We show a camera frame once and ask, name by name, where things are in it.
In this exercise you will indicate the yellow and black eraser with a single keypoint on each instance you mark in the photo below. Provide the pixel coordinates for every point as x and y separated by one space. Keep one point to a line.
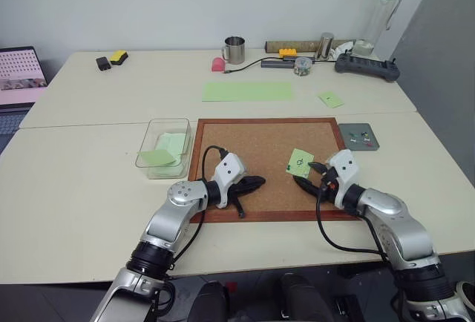
118 57

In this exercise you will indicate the laptop with pink screen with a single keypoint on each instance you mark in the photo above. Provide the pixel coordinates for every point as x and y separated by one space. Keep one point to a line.
20 77

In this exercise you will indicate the pink rounded object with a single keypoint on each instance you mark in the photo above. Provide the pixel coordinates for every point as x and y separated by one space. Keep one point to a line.
217 66

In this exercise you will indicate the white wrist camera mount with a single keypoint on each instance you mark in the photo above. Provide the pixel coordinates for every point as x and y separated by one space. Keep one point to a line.
230 170
345 170

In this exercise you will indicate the wood-framed cork board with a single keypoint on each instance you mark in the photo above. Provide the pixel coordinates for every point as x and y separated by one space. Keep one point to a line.
259 140

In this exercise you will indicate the small green note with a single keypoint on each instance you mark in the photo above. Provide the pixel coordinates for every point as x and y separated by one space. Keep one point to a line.
330 99

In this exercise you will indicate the grey usb hub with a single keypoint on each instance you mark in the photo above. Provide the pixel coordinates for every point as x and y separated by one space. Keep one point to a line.
276 64

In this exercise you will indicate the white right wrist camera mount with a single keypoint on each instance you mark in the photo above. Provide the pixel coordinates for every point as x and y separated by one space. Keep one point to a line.
345 170

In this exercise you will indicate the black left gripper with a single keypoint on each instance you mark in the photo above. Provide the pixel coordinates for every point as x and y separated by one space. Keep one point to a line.
237 188

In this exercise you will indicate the green sticky note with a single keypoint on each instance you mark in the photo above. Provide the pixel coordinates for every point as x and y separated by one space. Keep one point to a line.
156 158

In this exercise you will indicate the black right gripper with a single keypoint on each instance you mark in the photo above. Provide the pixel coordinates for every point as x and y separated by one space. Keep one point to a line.
329 186

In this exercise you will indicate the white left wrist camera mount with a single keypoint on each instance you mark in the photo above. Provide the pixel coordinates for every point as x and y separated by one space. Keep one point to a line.
230 170

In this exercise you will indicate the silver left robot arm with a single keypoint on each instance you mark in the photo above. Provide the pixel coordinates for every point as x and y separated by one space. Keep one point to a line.
174 218

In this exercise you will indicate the stainless steel mug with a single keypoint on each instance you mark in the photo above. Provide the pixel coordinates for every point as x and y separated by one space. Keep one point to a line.
235 50

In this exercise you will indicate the dark rounded shape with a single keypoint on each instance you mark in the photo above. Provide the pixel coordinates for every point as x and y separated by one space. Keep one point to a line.
298 298

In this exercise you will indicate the clear plastic box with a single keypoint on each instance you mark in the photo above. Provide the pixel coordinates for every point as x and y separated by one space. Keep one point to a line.
163 147

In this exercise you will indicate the grey square tray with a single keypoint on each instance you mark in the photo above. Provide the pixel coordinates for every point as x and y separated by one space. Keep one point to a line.
358 136

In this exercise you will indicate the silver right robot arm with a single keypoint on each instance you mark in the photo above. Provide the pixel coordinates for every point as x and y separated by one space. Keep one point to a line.
401 233

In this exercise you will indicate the green note with doodle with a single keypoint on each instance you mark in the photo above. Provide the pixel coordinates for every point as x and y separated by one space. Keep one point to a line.
298 162

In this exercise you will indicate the dark grey remote controller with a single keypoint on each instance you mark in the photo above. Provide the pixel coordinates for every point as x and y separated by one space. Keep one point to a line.
365 66

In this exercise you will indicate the white crumpled cloth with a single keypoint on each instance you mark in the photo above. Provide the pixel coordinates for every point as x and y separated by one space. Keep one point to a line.
343 49

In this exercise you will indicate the small black box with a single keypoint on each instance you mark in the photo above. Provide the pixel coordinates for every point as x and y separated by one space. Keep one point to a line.
103 64

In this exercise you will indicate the metal cylinder cup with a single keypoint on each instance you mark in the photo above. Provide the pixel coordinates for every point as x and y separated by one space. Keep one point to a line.
325 45

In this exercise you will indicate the pale green note stack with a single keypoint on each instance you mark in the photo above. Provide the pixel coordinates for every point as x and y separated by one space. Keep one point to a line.
171 142

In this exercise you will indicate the clear jar of pushpins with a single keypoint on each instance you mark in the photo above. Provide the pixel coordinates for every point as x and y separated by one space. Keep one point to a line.
303 66

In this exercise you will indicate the small clear container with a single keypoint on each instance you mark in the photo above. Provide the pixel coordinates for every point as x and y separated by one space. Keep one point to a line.
363 48

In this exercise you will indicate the large green paper sheet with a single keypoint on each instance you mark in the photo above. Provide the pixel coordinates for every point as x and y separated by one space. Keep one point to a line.
246 92

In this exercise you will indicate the long cork strip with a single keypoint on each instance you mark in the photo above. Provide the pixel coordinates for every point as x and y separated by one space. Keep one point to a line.
293 45

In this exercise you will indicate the yellow toy brick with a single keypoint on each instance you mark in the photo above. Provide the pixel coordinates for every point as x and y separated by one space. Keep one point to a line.
288 53

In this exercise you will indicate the clear bottle with green lid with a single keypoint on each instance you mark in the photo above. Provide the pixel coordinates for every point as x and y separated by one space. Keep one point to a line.
382 14

